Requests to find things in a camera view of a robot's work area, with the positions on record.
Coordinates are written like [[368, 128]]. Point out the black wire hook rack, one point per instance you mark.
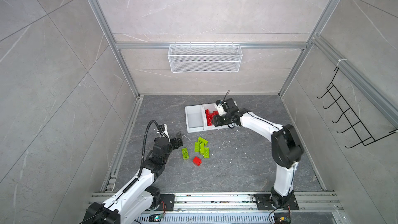
[[354, 121]]

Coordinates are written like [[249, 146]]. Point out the white wire mesh basket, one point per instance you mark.
[[215, 58]]

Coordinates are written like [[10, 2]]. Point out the red small lego brick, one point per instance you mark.
[[197, 161]]

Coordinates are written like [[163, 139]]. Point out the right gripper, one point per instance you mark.
[[216, 121]]

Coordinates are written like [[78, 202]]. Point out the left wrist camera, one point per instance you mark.
[[162, 130]]

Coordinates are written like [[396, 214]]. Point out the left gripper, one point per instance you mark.
[[175, 145]]

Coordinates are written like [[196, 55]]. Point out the red arch lego piece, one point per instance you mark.
[[209, 116]]

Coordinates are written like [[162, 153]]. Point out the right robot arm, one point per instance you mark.
[[287, 147]]

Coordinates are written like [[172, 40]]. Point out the white three-compartment bin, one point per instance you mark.
[[196, 118]]

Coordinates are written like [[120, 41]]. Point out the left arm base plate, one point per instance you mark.
[[163, 202]]

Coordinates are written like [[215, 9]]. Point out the green lego brick cluster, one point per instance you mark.
[[201, 146]]

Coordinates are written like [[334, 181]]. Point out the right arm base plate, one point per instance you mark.
[[265, 202]]

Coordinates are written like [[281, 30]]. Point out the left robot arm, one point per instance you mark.
[[138, 195]]

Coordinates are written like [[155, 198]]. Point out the aluminium rail frame front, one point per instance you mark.
[[238, 208]]

